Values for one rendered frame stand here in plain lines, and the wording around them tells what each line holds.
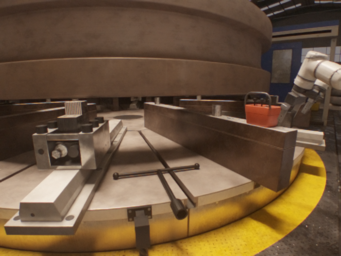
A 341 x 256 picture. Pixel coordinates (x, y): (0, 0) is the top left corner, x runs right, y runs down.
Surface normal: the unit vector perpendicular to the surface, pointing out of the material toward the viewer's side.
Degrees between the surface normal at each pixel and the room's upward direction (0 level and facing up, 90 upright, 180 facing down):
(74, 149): 90
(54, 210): 90
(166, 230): 90
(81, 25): 90
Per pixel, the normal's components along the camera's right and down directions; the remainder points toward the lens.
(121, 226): 0.19, 0.21
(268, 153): -0.88, 0.10
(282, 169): 0.48, 0.18
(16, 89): -0.11, 0.21
